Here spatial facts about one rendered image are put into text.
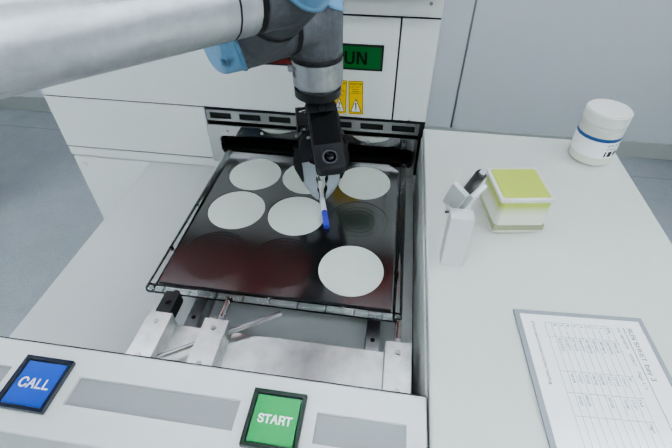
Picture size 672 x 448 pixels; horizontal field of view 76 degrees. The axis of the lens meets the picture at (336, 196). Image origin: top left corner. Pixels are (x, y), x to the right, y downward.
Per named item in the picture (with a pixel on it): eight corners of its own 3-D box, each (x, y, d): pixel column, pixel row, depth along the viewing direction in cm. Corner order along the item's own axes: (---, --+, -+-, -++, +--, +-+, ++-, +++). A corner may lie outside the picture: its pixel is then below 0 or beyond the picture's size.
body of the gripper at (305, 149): (337, 134, 77) (338, 69, 69) (345, 161, 70) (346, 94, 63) (295, 137, 76) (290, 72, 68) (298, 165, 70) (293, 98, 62)
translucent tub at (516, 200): (476, 201, 67) (486, 166, 63) (523, 201, 68) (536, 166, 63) (490, 235, 62) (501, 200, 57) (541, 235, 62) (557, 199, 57)
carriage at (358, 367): (155, 332, 63) (149, 320, 61) (407, 366, 59) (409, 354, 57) (127, 385, 57) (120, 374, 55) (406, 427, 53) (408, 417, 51)
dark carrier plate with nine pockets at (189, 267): (233, 153, 90) (233, 151, 90) (398, 167, 86) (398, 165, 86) (159, 284, 64) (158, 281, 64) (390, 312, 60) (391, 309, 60)
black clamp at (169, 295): (169, 299, 63) (165, 288, 62) (184, 301, 63) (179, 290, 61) (159, 319, 61) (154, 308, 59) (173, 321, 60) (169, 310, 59)
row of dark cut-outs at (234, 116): (208, 118, 91) (206, 107, 89) (418, 134, 86) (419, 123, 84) (207, 119, 90) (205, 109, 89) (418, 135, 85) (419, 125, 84)
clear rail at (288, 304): (149, 286, 64) (146, 280, 63) (402, 316, 60) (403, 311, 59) (145, 293, 63) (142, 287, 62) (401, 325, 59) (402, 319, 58)
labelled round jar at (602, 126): (562, 143, 80) (581, 96, 74) (602, 146, 79) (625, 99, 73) (573, 165, 75) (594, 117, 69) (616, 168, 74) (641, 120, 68)
